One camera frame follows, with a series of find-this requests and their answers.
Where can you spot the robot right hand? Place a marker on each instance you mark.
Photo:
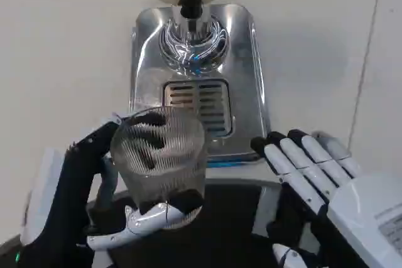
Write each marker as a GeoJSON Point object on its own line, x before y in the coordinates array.
{"type": "Point", "coordinates": [351, 211]}

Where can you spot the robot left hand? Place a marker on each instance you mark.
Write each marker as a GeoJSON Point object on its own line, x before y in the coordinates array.
{"type": "Point", "coordinates": [63, 186]}

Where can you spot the clear ribbed glass cup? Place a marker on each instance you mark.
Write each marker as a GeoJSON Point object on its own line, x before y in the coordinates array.
{"type": "Point", "coordinates": [163, 161]}

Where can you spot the black robot torso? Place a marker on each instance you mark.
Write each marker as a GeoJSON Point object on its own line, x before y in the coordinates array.
{"type": "Point", "coordinates": [226, 217]}

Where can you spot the steel drip tray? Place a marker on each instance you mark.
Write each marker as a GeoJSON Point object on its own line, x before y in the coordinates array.
{"type": "Point", "coordinates": [245, 92]}

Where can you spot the slotted steel tray grid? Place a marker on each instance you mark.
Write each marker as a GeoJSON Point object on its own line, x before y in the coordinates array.
{"type": "Point", "coordinates": [201, 105]}

